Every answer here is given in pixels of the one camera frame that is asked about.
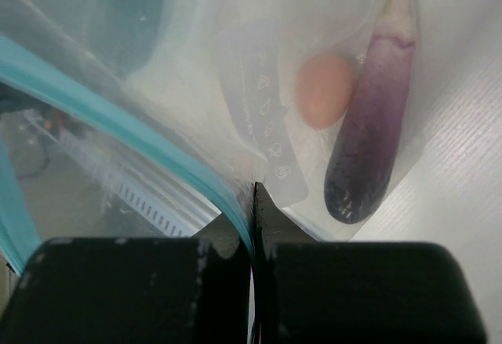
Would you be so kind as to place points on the clear zip top bag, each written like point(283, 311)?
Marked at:
point(211, 113)

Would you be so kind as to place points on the purple eggplant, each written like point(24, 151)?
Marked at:
point(364, 153)

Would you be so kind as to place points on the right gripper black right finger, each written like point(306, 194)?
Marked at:
point(356, 292)

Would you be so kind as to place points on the brown egg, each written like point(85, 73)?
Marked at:
point(323, 87)

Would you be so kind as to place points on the blue plastic tray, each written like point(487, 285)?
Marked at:
point(119, 33)

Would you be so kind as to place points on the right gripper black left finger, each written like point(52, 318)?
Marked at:
point(133, 290)

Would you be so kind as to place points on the white slotted cable duct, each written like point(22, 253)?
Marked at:
point(174, 215)

